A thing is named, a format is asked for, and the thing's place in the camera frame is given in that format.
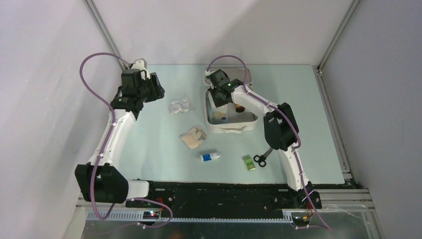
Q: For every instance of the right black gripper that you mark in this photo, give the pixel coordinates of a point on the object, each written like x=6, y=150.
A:
x=218, y=103

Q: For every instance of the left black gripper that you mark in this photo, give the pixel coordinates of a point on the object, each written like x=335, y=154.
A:
x=157, y=91

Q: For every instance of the brown medicine bottle orange cap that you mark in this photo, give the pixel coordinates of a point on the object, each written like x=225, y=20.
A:
x=239, y=108

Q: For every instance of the blue cotton swab packet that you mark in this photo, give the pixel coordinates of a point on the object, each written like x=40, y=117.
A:
x=218, y=118

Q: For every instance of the white medicine kit case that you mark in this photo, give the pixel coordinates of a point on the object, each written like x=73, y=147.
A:
x=238, y=122

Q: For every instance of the clear bag of pads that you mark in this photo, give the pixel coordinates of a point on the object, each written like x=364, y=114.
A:
x=179, y=106

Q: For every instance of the bag of latex gloves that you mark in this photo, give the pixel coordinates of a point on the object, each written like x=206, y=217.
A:
x=194, y=137

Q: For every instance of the blue white bandage roll packet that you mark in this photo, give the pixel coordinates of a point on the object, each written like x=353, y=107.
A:
x=210, y=156

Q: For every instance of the small green box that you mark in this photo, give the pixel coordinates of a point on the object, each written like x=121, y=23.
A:
x=249, y=163

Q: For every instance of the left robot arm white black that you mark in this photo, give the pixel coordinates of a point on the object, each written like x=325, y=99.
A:
x=99, y=179

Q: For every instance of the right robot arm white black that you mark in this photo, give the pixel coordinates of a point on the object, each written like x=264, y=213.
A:
x=280, y=127

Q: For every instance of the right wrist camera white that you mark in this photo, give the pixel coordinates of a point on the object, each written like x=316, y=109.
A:
x=207, y=81

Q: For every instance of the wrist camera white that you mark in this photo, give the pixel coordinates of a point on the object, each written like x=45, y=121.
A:
x=141, y=65
x=207, y=81

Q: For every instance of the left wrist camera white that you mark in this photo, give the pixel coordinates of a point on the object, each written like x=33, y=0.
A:
x=141, y=65

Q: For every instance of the black handled scissors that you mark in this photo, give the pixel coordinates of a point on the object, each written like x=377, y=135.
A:
x=261, y=159

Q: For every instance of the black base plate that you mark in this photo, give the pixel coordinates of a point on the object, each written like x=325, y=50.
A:
x=222, y=201

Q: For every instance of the aluminium frame rail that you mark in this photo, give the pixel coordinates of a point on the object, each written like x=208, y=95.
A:
x=350, y=197

